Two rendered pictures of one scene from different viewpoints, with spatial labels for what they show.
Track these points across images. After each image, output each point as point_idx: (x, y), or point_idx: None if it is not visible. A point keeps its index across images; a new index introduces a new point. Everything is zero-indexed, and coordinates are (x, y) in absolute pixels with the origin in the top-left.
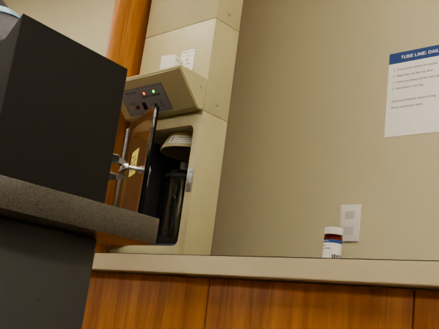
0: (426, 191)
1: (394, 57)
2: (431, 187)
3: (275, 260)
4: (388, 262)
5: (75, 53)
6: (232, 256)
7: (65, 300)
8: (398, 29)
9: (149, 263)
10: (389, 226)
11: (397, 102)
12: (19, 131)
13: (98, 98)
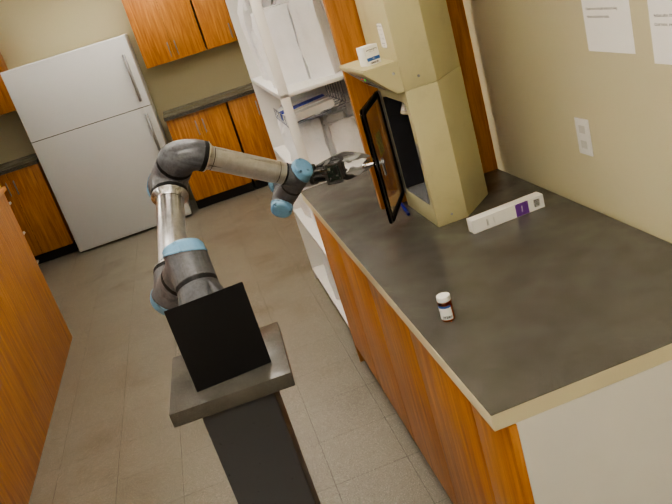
0: (628, 118)
1: None
2: (631, 114)
3: (410, 323)
4: (442, 360)
5: (204, 303)
6: (397, 305)
7: (268, 416)
8: None
9: (374, 283)
10: (610, 146)
11: (590, 10)
12: (199, 362)
13: (233, 312)
